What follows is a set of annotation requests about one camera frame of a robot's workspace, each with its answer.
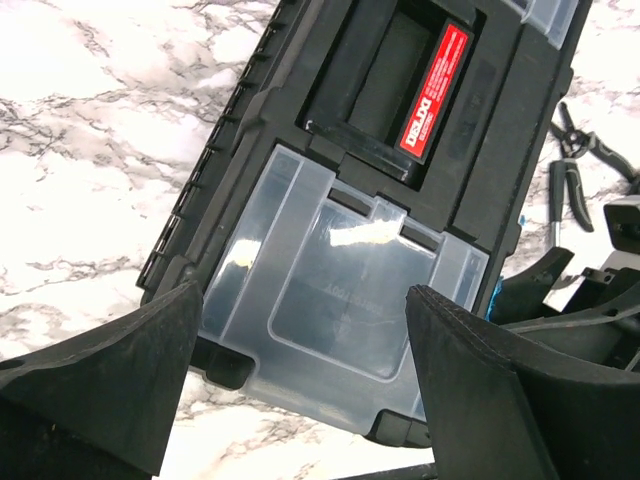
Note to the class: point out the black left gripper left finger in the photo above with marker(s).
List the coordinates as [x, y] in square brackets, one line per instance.
[100, 405]

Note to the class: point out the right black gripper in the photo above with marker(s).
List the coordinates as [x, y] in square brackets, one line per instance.
[620, 260]

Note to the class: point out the black yellow wire stripper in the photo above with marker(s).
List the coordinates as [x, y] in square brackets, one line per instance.
[574, 143]

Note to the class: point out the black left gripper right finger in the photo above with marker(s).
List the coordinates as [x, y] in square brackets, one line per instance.
[523, 401]

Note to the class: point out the black plastic toolbox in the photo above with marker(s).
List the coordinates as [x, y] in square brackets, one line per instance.
[369, 146]

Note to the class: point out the grey black handled tool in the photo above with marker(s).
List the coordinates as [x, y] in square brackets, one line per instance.
[573, 186]

